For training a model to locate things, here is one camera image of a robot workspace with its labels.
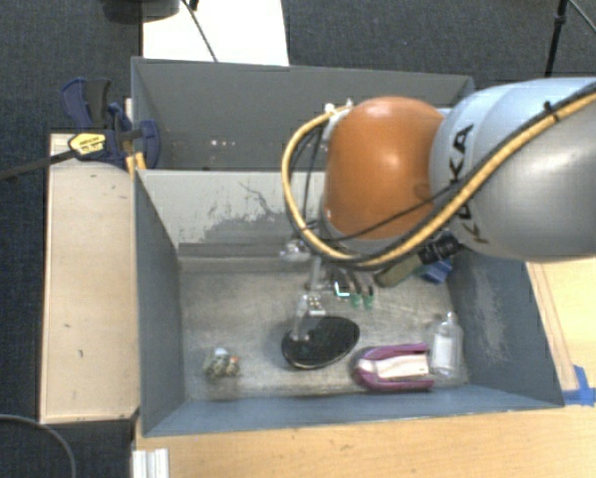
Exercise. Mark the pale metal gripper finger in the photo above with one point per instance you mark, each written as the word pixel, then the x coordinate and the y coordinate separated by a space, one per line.
pixel 317 311
pixel 301 316

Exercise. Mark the black oval disc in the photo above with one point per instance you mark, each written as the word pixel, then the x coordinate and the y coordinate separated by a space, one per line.
pixel 334 342

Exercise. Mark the grey metal bin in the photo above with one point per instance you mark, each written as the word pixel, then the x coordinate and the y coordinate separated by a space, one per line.
pixel 238 311

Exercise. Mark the purple and white stapler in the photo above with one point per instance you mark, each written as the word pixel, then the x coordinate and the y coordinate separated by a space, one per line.
pixel 392 369

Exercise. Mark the clear plastic bottle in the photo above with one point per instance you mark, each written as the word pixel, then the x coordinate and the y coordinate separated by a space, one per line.
pixel 446 346

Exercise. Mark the pale wood board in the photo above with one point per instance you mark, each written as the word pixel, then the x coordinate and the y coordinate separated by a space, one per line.
pixel 91 287

